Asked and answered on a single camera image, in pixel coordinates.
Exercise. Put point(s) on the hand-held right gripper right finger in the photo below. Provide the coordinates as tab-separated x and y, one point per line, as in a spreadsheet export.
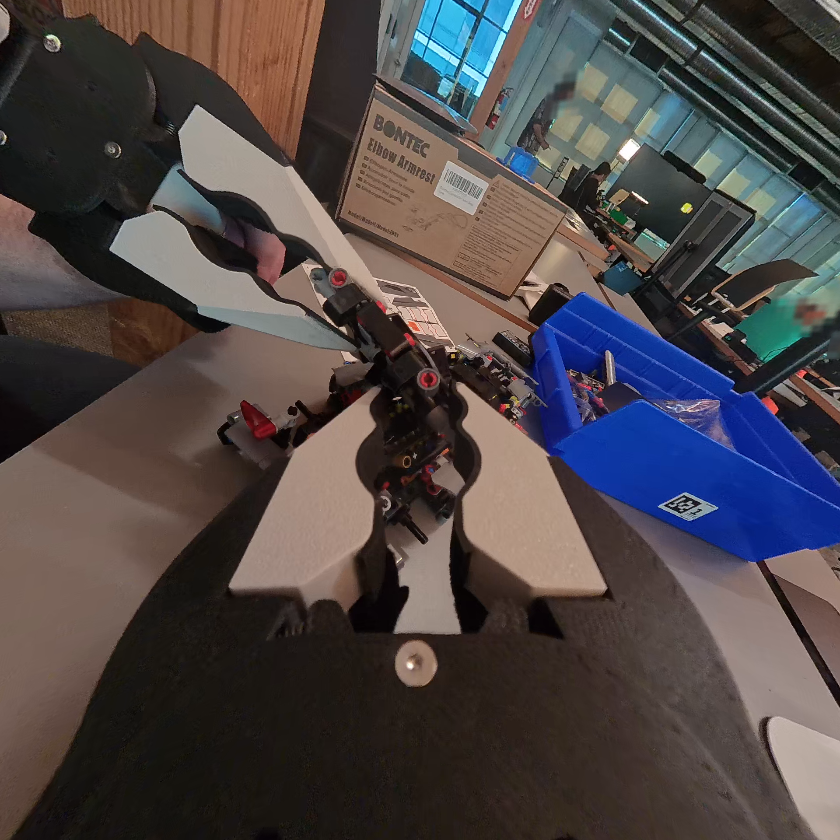
531	525

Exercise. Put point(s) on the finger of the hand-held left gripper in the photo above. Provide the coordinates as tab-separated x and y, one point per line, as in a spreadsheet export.
177	262
249	164

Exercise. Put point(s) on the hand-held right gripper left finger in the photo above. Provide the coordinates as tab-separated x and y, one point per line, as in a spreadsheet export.
308	518

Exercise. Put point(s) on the large grey lego model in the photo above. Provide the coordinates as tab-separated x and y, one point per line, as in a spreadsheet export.
420	472

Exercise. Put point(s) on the small black lego assembly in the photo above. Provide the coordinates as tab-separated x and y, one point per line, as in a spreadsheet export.
394	348

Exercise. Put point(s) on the person's left forearm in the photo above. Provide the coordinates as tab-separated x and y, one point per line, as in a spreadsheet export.
46	269

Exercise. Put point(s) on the lego sticker sheet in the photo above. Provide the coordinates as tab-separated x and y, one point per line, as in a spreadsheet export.
420	315

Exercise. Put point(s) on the person's left hand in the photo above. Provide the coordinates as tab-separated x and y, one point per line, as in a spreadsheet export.
262	256

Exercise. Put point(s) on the wooden pillar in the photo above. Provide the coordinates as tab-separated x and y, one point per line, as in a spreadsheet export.
262	59

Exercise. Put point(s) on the blue storage bin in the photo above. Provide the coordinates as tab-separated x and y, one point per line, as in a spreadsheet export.
689	472

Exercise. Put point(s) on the small black flat box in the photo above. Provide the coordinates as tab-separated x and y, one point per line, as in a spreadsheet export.
512	342

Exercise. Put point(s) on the clear plastic bags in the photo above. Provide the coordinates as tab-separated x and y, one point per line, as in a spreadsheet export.
689	420

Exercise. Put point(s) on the brown cardboard box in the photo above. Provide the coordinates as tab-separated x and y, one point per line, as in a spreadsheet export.
459	216

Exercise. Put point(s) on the red fire extinguisher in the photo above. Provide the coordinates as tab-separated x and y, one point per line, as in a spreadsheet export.
501	108

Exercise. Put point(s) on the small blue box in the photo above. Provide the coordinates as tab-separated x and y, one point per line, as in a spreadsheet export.
621	275

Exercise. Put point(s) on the blue crate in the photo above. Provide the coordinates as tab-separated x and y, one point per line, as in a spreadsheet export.
520	159

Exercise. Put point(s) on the green bag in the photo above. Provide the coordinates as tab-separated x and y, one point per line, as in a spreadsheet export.
754	334

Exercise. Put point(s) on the black stand pole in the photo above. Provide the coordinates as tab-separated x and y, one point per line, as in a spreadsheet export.
781	364

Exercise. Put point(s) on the wooden chair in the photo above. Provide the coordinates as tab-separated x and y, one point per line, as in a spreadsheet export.
768	282

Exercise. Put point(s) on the black monitor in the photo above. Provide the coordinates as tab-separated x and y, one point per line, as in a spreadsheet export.
656	190

